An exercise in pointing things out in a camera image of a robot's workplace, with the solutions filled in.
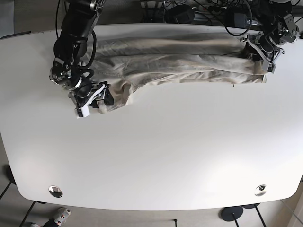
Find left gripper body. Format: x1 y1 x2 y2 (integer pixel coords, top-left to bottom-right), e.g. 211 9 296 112
240 33 284 65

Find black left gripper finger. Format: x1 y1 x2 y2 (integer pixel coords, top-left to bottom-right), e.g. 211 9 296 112
241 44 258 61

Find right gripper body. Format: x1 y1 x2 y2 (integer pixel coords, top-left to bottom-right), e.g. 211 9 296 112
68 81 109 108

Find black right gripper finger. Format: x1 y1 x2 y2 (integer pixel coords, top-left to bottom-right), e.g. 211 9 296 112
101 87 114 106
89 99 99 109

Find beige grey T-shirt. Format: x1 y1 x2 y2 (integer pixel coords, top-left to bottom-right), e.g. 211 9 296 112
91 33 266 114

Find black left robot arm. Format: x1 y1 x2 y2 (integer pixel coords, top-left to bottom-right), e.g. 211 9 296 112
223 0 303 71

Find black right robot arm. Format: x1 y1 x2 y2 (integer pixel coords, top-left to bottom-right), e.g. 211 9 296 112
49 0 114 118

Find black power adapter box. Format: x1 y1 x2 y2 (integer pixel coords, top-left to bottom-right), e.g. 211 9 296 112
164 4 195 24

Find left silver table grommet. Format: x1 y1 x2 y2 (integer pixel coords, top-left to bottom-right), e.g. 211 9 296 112
48 185 63 198

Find silver table grommet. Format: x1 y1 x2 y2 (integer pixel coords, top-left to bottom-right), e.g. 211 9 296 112
254 184 267 197
48 185 63 198

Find white orange sneaker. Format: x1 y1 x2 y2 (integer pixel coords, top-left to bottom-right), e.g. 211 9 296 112
54 208 71 226

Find black trousers of person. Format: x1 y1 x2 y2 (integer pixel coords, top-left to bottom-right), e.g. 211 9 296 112
30 219 59 227

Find right silver table grommet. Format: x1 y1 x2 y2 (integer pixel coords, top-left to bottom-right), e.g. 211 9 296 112
254 184 267 197

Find black round stand base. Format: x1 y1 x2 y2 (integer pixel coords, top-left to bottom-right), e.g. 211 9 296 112
220 206 243 222

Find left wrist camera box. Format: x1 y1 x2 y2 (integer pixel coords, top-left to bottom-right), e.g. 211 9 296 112
262 61 276 73

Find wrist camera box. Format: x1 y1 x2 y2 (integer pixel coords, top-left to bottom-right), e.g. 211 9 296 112
262 61 276 73
74 106 90 119

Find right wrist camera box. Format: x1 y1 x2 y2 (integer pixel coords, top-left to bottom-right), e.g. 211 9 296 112
74 106 90 119

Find tangled black cables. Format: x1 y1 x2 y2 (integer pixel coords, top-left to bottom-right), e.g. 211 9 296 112
139 0 261 29

